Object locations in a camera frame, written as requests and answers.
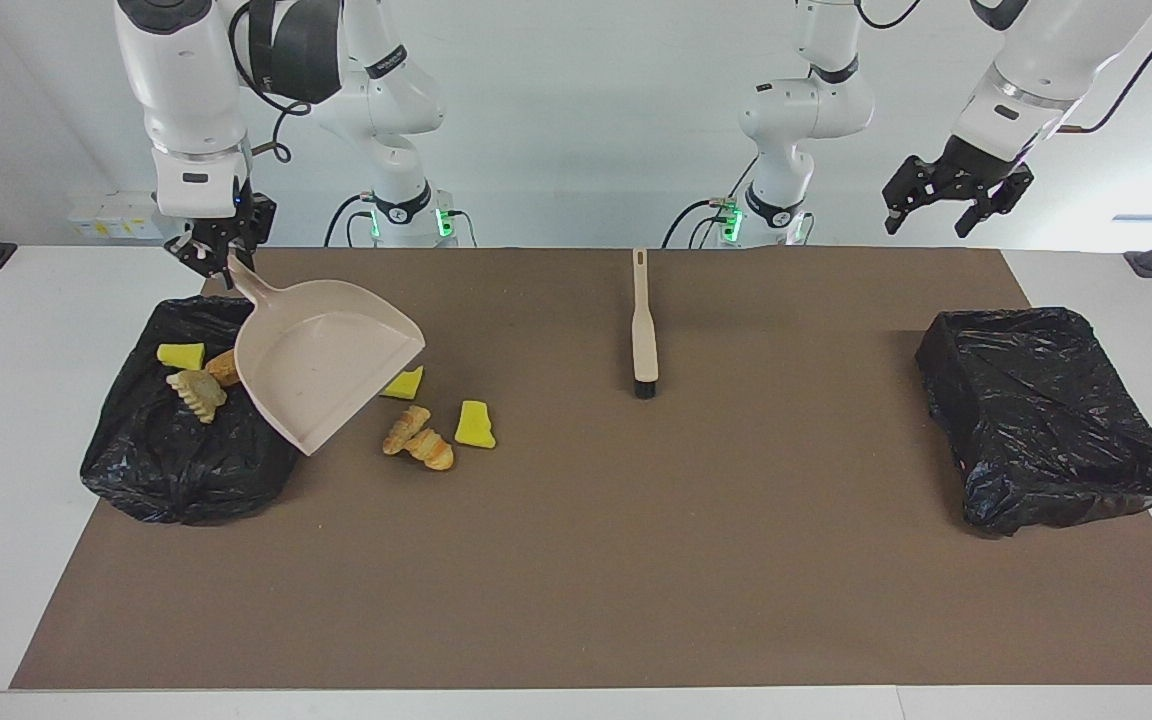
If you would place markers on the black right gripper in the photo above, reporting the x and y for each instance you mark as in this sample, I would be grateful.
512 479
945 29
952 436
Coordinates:
226 218

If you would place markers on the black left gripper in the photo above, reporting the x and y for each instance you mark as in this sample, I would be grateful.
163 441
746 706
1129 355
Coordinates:
971 168

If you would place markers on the brown oval bread roll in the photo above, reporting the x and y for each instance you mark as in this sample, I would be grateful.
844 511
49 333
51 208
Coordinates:
224 368

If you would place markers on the pale dumpling pastry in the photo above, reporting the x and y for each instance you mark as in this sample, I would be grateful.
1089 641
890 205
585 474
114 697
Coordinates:
198 392

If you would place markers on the beige plastic dustpan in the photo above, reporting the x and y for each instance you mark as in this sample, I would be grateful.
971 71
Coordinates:
321 370

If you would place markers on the beige hand brush black bristles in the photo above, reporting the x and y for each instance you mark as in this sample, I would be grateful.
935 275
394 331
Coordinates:
644 340

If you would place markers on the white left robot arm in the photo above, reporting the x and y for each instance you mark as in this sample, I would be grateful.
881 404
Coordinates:
806 110

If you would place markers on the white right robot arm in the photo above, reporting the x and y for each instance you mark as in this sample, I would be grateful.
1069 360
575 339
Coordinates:
186 80

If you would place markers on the bin lined with black bag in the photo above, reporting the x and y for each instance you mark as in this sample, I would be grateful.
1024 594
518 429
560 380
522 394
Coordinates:
166 470
1036 420

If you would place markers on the white power strip box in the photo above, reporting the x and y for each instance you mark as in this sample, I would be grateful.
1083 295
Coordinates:
116 215

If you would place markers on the yellow notched cheese piece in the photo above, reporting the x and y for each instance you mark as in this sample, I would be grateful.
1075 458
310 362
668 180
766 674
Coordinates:
404 386

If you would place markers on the golden striped croissant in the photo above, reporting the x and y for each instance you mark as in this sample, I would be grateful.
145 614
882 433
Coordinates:
426 445

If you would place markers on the yellow cheese wedge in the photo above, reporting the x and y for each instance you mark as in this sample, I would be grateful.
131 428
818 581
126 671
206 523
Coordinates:
474 425

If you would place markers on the brown table mat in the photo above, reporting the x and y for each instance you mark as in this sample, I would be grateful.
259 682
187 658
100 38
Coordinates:
636 600

